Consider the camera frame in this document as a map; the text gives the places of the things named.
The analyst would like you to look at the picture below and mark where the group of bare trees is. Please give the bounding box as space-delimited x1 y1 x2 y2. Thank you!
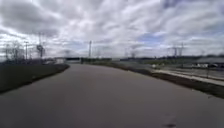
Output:
2 41 23 64

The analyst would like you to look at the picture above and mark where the pole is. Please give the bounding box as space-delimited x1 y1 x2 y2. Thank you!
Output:
87 40 93 60
23 40 30 63
36 32 46 63

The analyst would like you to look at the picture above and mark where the low building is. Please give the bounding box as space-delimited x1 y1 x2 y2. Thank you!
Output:
194 56 224 70

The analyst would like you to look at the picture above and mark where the dark grass field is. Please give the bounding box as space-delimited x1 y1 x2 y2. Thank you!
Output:
0 62 71 95

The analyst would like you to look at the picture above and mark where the grey asphalt path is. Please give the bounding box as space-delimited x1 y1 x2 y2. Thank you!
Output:
0 63 224 128

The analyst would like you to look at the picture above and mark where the grass strip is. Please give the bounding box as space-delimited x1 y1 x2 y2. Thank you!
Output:
89 60 224 100

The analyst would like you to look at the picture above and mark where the pale road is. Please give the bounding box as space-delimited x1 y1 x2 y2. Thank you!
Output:
151 68 224 88

